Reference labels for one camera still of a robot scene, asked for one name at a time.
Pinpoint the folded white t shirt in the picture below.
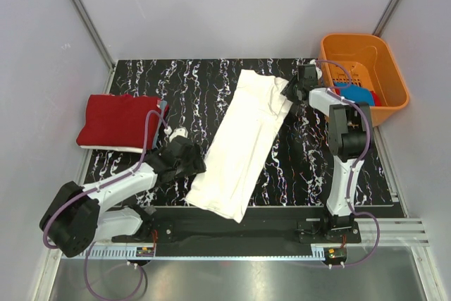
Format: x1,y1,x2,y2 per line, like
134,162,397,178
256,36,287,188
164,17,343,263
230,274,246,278
80,145,144,154

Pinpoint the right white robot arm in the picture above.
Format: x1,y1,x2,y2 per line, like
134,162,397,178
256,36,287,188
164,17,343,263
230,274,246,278
281,63,373,242

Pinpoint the folded grey t shirt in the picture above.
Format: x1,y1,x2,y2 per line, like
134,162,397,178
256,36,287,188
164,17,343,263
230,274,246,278
157,99,168,132

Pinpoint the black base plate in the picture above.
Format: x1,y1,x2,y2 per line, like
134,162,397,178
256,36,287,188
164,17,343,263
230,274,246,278
113,207,362,254

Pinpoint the orange plastic basket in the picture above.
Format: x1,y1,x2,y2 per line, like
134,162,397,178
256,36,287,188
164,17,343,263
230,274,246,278
319,33,409,126

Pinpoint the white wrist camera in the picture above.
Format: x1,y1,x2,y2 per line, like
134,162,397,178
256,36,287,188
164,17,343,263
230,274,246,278
315,67,323,80
163,126,188,142

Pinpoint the white t shirt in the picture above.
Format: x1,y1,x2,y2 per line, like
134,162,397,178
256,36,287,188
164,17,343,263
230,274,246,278
80,145,144,154
185,70,292,223

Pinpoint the grey slotted cable duct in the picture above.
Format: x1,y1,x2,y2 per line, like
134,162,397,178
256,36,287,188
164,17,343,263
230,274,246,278
77,245,326,262

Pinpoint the left corner aluminium post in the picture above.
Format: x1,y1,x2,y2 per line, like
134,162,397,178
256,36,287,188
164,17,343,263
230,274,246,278
49,0,117,71

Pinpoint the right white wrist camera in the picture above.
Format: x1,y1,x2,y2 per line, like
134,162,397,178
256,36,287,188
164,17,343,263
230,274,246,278
315,67,323,80

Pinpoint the blue t shirt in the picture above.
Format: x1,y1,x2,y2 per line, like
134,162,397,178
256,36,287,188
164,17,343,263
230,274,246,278
334,82,375,106

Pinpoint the folded red t shirt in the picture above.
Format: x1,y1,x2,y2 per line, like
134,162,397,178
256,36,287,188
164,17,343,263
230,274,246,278
76,94,160,149

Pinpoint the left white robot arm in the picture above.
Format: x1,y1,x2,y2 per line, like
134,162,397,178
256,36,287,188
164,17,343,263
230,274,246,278
39,136,206,258

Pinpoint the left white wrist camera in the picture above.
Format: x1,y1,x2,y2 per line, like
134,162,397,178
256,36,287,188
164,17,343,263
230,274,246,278
163,126,188,142

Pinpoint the red t shirt in basket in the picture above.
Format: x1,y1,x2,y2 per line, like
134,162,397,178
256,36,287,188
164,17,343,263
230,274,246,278
371,91,381,106

